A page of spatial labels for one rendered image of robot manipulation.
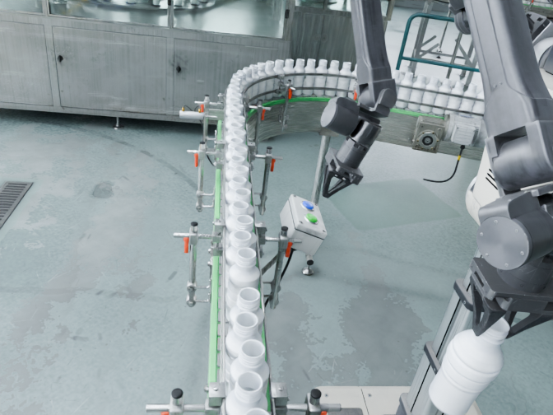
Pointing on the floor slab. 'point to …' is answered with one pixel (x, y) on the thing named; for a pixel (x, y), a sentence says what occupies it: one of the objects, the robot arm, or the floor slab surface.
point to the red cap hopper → (439, 52)
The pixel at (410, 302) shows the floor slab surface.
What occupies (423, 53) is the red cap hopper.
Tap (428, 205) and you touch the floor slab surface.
